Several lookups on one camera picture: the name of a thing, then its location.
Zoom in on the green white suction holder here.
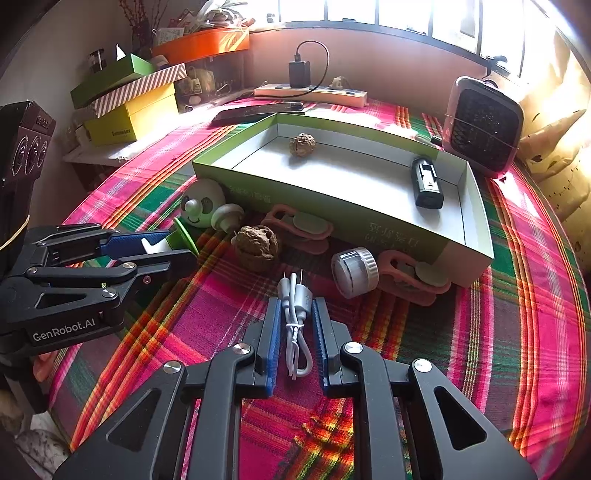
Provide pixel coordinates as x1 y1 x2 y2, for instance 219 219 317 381
140 217 199 257

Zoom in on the white usb cable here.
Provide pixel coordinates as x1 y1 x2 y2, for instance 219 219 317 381
276 270 316 380

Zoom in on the white panda toy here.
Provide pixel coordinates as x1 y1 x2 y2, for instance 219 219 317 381
180 178 226 229

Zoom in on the silver round knob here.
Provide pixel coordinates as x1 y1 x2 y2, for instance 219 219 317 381
331 247 380 299

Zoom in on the large brown walnut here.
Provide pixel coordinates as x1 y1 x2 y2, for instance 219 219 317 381
231 225 280 273

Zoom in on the pink cable clip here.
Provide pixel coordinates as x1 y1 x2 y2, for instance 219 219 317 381
262 204 334 255
378 250 451 306

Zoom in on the yellow box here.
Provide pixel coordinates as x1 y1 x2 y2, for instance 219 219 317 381
84 83 178 146

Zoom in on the plaid tablecloth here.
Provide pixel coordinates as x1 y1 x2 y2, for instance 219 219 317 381
48 96 591 480

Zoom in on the green white cardboard tray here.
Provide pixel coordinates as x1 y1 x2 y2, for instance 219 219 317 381
192 114 495 287

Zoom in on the black smartphone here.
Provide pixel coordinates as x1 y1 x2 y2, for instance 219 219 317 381
211 102 304 127

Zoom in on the green box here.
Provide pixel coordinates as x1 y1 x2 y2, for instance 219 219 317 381
70 54 156 109

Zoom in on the black battery pack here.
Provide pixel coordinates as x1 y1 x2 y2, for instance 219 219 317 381
411 157 444 210

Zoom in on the striped box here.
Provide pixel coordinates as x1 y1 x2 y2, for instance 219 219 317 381
91 63 187 119

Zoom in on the small walnut in tray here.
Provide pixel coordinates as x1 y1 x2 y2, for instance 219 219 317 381
290 133 317 158

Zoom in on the orange tray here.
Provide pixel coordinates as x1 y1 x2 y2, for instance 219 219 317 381
152 28 249 65

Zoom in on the white power strip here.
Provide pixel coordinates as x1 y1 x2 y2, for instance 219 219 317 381
253 84 369 108

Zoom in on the black charger adapter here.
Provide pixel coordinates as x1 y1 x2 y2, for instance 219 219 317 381
288 53 311 89

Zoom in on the pink black mini heater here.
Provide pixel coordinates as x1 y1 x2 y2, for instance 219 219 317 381
442 76 524 178

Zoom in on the cream heart curtain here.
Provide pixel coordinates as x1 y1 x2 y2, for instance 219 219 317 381
517 33 590 273

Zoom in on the black camera box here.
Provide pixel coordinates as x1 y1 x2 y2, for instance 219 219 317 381
1 100 56 274

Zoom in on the black charger cable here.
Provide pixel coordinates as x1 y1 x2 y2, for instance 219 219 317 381
257 39 332 99

